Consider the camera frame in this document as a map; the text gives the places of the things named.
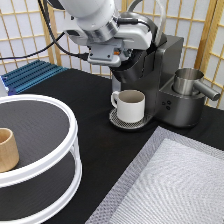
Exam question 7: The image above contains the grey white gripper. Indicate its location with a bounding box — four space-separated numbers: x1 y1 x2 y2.
65 19 153 67

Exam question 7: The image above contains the grey pod coffee machine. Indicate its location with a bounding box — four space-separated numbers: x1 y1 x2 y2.
109 0 205 130

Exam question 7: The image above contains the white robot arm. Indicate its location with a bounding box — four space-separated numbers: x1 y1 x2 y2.
59 0 152 67

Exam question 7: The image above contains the white ceramic mug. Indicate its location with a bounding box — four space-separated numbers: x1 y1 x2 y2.
111 90 145 123

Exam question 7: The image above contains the stainless steel milk pitcher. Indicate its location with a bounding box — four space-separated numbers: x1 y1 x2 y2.
173 68 221 101

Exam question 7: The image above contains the wooden shoji folding screen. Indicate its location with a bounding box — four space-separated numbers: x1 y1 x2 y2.
0 0 224 110

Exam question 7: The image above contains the blue ridged tray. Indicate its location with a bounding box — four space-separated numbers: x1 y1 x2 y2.
2 60 65 95

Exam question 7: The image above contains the grey woven placemat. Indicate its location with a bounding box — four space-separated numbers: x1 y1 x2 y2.
85 127 224 224

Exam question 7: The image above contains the white two-tier round shelf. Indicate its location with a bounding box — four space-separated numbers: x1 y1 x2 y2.
0 94 82 224

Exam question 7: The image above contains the light wooden cup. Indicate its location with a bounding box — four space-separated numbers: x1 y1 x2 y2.
0 128 19 173

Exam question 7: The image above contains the black cable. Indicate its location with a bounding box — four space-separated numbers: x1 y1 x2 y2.
0 0 91 62

